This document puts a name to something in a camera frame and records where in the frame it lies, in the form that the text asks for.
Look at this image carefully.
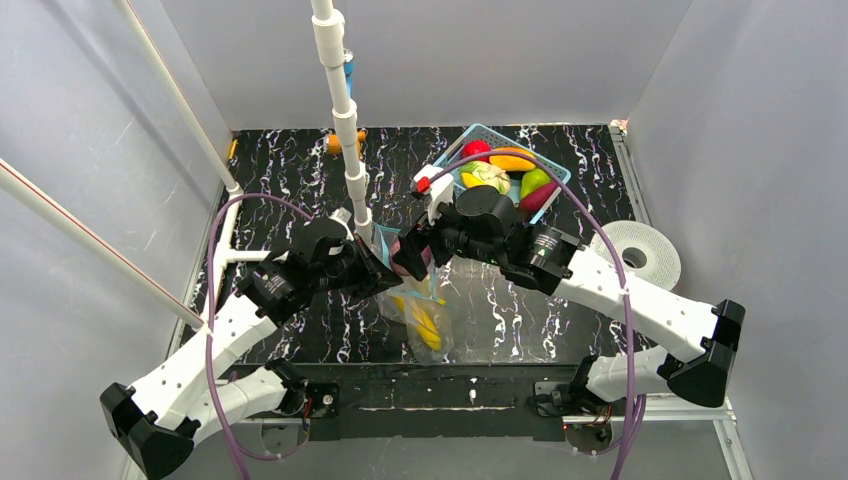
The orange clamp on pipe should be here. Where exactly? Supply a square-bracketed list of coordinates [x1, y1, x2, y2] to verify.
[326, 129, 368, 157]

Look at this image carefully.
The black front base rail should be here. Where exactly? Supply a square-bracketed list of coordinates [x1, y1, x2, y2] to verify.
[299, 363, 576, 441]

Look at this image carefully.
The light blue plastic basket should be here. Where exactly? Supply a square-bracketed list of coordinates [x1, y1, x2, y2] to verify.
[434, 123, 571, 224]

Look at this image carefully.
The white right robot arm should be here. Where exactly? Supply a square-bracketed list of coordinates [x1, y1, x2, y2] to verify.
[391, 186, 745, 408]

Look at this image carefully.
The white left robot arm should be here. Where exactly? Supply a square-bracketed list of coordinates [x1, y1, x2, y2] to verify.
[100, 218, 402, 479]

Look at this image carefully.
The orange toy mango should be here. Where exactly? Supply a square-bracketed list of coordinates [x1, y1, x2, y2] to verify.
[489, 147, 536, 172]

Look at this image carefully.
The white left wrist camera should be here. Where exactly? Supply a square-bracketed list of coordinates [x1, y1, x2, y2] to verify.
[330, 207, 354, 240]

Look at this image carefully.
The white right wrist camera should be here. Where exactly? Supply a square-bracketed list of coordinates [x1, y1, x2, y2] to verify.
[413, 164, 454, 225]

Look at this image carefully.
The green toy pear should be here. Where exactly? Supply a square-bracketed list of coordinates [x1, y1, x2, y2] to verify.
[520, 168, 551, 200]

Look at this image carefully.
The green white toy cabbage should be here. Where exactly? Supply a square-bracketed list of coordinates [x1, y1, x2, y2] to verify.
[459, 161, 511, 195]

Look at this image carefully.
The clear zip top bag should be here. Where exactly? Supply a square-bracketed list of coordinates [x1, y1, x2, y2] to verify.
[372, 224, 453, 364]

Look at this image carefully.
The white pvc pipe frame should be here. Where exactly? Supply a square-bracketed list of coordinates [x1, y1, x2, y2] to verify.
[0, 0, 378, 331]

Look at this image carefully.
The blue clip on pipe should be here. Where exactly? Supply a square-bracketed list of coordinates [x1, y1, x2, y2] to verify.
[343, 55, 355, 96]

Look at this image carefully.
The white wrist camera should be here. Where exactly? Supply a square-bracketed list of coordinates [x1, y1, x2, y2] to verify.
[330, 207, 354, 240]
[413, 164, 454, 225]

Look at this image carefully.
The yellow toy banana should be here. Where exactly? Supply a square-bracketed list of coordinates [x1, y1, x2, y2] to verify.
[393, 297, 442, 351]
[460, 173, 486, 189]

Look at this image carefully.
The red toy apple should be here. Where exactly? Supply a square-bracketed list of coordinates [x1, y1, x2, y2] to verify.
[461, 139, 491, 158]

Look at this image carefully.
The yellow toy banana front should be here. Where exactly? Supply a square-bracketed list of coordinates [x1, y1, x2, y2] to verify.
[393, 297, 442, 351]

